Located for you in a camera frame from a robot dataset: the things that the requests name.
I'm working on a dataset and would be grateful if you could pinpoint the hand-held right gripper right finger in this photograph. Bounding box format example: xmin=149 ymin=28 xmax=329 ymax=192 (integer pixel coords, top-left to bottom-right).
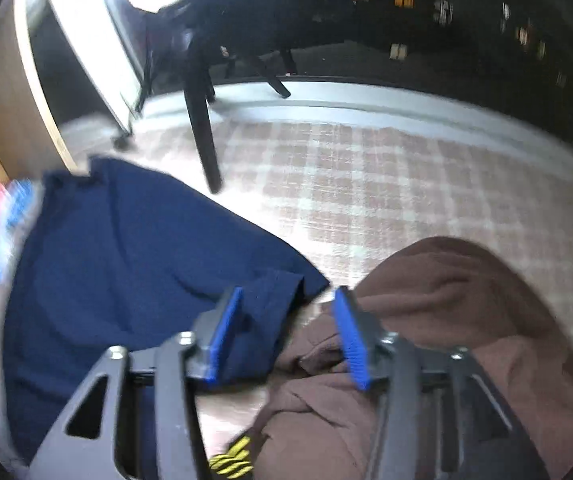
xmin=334 ymin=286 xmax=550 ymax=480

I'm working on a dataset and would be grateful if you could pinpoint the navy blue sweater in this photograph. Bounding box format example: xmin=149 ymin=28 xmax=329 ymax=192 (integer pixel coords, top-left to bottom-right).
xmin=1 ymin=155 xmax=331 ymax=466

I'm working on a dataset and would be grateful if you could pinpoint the light wooden board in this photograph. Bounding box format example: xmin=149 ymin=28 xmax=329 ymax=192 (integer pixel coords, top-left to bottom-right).
xmin=0 ymin=0 xmax=80 ymax=176

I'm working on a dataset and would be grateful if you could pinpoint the white window frame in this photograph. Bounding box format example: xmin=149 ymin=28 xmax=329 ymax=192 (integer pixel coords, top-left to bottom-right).
xmin=11 ymin=0 xmax=573 ymax=191

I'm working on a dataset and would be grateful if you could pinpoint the light blue striped garment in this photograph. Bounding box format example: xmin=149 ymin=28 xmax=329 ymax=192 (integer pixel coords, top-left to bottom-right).
xmin=0 ymin=177 xmax=37 ymax=283

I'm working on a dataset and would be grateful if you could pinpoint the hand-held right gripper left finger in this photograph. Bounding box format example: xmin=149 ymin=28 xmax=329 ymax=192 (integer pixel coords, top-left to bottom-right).
xmin=26 ymin=286 xmax=244 ymax=480

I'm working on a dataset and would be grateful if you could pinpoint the brown garment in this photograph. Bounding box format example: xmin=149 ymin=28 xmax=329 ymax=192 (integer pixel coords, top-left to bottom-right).
xmin=254 ymin=236 xmax=573 ymax=480

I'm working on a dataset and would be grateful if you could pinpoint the dark garment with yellow stripes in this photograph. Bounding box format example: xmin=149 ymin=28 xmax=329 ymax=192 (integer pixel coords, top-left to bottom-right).
xmin=209 ymin=435 xmax=254 ymax=480

